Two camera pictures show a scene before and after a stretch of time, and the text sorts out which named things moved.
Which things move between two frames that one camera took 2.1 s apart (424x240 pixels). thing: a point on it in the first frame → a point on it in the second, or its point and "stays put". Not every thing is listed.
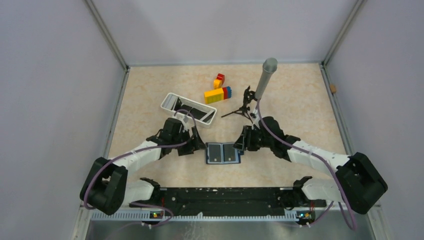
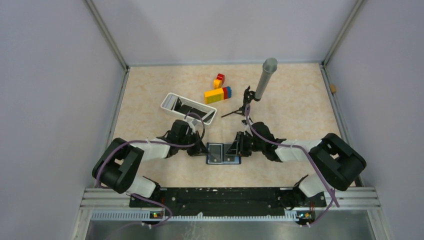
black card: [229, 153] stays put
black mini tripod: [248, 96] → [245, 122]
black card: [215, 153] stays put
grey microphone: [269, 66] stays put
